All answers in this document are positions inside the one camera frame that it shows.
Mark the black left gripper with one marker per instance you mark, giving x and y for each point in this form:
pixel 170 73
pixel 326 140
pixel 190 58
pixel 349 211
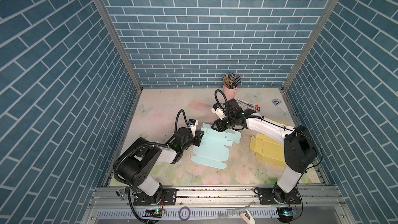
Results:
pixel 197 142

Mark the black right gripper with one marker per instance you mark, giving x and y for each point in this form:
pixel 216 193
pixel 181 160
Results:
pixel 219 127

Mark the light blue paper box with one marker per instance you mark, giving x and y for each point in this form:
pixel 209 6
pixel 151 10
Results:
pixel 213 151

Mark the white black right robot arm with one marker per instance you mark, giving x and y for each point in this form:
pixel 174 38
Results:
pixel 299 149

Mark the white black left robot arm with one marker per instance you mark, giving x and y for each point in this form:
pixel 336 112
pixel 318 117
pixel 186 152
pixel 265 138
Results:
pixel 133 167

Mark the white blue pencil box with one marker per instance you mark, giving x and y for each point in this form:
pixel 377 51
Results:
pixel 249 105

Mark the yellow flat paper box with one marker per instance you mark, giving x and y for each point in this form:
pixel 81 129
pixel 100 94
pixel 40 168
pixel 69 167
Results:
pixel 268 144

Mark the pink metal pencil bucket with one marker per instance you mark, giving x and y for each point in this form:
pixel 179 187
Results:
pixel 229 93

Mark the bundle of coloured pencils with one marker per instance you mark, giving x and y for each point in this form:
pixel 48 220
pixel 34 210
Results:
pixel 231 80

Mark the left green circuit board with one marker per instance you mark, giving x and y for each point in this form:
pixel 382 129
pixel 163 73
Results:
pixel 153 213

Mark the green circuit board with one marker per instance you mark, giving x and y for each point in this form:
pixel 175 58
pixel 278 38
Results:
pixel 153 213
pixel 285 215

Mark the white pink clip tool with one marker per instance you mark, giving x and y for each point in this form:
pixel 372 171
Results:
pixel 244 213

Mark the right green circuit board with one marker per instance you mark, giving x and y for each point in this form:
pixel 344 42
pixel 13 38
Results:
pixel 285 215

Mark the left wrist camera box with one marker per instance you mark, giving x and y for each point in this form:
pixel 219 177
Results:
pixel 192 123

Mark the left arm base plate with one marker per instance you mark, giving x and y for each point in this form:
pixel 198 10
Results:
pixel 163 196

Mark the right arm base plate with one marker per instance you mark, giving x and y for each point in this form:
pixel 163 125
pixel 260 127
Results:
pixel 273 195

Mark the aluminium front rail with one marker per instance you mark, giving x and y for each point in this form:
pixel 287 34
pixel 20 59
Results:
pixel 321 204

